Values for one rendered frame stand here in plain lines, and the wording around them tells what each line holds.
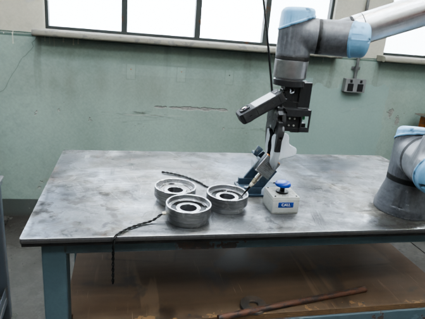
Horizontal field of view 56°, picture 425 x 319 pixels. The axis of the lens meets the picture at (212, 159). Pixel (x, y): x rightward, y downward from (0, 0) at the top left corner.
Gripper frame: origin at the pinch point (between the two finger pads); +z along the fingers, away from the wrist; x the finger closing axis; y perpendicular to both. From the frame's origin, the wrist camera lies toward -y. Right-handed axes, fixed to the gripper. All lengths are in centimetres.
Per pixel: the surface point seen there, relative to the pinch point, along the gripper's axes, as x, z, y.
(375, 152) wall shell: 169, 46, 138
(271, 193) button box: 1.2, 8.5, 1.8
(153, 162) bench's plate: 36.1, 12.9, -26.5
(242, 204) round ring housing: -1.7, 10.4, -6.0
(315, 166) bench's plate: 36.6, 13.0, 29.5
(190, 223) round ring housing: -9.5, 11.3, -19.6
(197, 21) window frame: 168, -34, 1
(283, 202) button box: -1.4, 10.0, 4.5
